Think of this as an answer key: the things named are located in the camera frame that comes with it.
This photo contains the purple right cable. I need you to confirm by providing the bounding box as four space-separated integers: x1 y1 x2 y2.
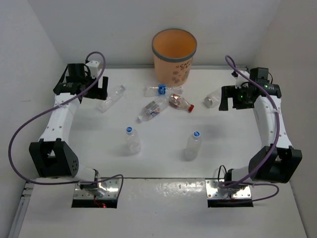
217 55 280 203

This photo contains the clear bottle blue label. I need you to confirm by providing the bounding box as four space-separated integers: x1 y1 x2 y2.
144 84 183 97

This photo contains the metal base plate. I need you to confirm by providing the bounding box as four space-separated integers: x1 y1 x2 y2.
73 178 121 200
205 178 252 200

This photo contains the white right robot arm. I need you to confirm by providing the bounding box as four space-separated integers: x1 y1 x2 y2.
219 67 302 185

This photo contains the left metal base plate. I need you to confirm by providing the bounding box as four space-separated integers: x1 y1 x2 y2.
73 178 121 200

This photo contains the capless clear bottle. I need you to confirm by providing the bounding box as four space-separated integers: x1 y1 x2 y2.
204 89 221 108

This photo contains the red cap crushed bottle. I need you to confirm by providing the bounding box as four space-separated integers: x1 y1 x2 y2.
168 94 194 113

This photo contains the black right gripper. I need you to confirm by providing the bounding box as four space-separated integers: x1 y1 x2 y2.
219 84 254 111

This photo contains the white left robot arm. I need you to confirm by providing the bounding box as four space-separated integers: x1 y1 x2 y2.
29 60 108 181

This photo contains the bottle blue cap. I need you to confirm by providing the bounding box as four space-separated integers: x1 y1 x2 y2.
184 131 202 161
125 126 141 155

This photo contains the clear bottle white label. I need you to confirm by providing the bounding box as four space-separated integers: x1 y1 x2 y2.
137 96 169 123

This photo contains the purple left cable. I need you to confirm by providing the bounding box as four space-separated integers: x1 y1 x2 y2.
8 51 124 199

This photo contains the purple cable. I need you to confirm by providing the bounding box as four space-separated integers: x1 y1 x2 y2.
8 51 124 199
217 55 280 203

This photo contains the orange paper bin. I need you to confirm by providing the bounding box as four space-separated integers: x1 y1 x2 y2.
152 28 198 86

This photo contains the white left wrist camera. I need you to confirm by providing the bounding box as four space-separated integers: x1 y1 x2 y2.
85 60 101 77

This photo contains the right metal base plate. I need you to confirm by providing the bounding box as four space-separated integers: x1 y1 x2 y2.
205 178 252 200

